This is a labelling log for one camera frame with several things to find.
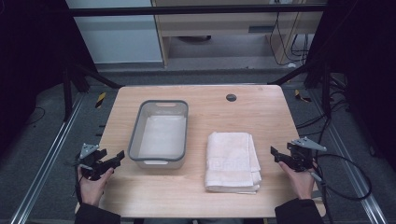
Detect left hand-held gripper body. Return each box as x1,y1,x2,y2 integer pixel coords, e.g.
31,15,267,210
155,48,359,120
75,143,108,182

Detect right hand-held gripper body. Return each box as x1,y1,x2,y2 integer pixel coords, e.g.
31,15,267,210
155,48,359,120
286,136,328,173

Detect person's right hand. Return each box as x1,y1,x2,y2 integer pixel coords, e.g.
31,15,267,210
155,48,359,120
277,161,317,201

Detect person's left hand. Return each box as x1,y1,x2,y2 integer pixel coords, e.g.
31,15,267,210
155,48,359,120
77,166,115,207

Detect folded white towel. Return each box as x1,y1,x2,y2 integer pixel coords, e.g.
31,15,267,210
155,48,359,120
204,131,262,195

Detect yellow black hazard tape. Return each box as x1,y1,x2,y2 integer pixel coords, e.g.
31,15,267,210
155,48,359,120
94,91,107,109
294,89,312,104

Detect white basin with grey rim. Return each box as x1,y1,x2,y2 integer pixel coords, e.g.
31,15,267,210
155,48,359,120
127,99,190,170

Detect black metal stand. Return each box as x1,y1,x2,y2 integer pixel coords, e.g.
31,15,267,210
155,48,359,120
269,60,332,119
61,62,124,123

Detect white cabinet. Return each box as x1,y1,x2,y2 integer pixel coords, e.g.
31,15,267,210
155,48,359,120
64,0,164,64

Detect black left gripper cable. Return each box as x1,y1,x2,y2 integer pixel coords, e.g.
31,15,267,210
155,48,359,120
73,161,84,204

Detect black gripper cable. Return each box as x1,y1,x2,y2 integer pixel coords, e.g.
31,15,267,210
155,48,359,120
73,161,84,204
311,153,374,224

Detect black floor cables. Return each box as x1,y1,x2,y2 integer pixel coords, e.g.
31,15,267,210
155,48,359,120
294,74,353,138

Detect aluminium floor rail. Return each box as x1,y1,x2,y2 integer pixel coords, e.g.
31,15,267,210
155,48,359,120
8,92,87,224
311,90,390,224

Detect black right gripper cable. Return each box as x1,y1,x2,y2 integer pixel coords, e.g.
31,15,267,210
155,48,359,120
311,153,374,224

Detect hanging black cables bundle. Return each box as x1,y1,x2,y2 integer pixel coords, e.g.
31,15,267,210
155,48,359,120
268,12,316,67

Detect black horizontal frame bar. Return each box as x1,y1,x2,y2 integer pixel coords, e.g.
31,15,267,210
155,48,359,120
66,3,328,18

